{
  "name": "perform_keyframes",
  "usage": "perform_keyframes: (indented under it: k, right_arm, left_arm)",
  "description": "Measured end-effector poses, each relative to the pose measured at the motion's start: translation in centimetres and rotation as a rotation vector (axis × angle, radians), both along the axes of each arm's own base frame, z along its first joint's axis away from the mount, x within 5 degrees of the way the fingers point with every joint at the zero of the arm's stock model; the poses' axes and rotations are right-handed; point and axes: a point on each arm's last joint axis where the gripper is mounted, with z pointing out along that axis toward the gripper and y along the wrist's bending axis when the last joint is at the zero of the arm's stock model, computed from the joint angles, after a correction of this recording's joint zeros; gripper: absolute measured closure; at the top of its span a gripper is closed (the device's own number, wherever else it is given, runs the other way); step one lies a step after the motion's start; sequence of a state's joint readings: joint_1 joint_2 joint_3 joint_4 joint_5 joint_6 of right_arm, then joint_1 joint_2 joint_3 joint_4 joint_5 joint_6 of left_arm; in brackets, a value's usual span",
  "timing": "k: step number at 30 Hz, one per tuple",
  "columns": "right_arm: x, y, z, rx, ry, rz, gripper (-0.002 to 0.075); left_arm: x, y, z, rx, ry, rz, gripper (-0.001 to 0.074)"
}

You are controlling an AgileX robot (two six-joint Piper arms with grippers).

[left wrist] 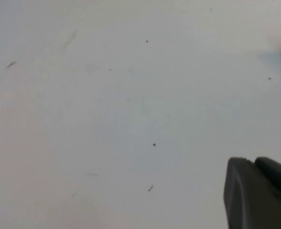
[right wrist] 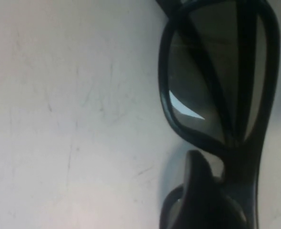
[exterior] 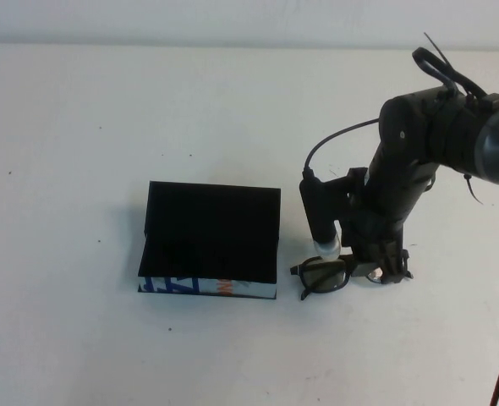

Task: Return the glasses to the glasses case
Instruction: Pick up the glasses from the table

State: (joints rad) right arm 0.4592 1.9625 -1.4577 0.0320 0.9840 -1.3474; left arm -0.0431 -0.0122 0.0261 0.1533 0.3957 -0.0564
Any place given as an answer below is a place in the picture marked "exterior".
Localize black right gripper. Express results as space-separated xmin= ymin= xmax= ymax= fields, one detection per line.
xmin=343 ymin=163 xmax=439 ymax=285

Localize black glasses case printed side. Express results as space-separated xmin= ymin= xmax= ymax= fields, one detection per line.
xmin=137 ymin=180 xmax=282 ymax=300

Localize black camera cable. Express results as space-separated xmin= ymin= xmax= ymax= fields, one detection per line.
xmin=303 ymin=118 xmax=380 ymax=173

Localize thin black cable loop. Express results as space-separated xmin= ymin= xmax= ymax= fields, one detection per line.
xmin=416 ymin=175 xmax=438 ymax=194

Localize dark framed glasses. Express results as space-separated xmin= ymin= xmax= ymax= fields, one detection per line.
xmin=290 ymin=255 xmax=415 ymax=302

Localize black zip tie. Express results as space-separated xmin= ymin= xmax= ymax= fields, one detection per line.
xmin=463 ymin=172 xmax=485 ymax=208

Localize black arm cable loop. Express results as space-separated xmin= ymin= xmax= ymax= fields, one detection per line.
xmin=413 ymin=32 xmax=487 ymax=101

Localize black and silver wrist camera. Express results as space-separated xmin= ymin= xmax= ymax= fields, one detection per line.
xmin=299 ymin=168 xmax=343 ymax=260

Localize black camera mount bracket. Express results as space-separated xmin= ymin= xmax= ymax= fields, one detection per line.
xmin=323 ymin=167 xmax=369 ymax=200

